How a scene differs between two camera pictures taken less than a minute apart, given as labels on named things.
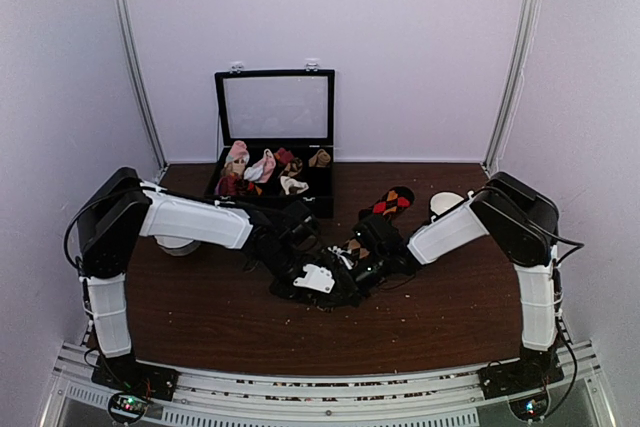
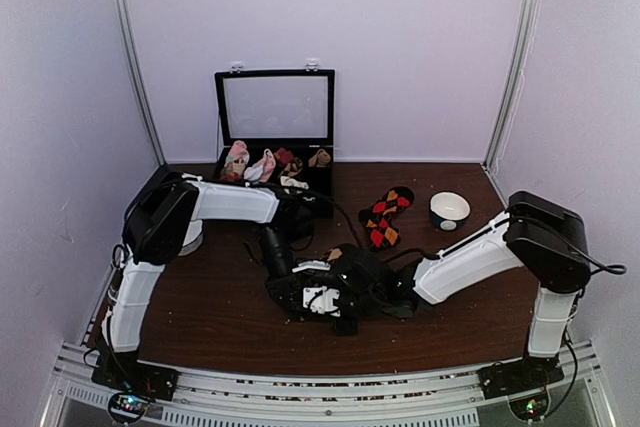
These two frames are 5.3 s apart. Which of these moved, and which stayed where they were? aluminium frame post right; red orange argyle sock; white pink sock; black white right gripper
Moved: black white right gripper
Stayed: aluminium frame post right; white pink sock; red orange argyle sock
